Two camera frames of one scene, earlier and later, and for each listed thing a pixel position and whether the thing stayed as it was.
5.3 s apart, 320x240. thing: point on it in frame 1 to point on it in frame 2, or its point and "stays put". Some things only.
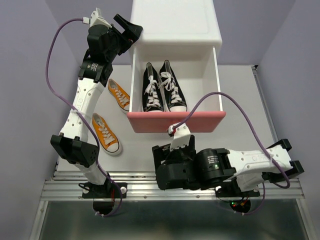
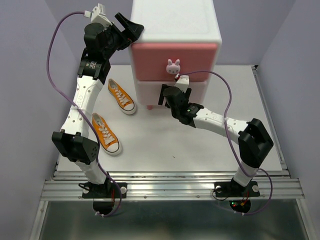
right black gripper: x=163 y=152 to x=162 y=97
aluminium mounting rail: x=67 y=185 stays put
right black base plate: x=230 y=192 stays put
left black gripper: x=132 y=34 stays put
